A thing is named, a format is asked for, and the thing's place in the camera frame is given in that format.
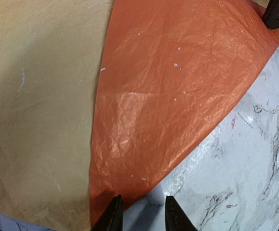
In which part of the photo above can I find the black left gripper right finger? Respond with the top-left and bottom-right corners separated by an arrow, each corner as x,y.
165,196 -> 197,231

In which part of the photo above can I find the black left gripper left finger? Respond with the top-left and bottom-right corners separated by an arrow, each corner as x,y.
93,194 -> 124,231

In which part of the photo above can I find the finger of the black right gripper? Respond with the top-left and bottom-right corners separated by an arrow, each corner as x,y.
262,0 -> 279,30

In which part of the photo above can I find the brown orange wrapping paper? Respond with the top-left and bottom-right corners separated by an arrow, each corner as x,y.
0,0 -> 279,229

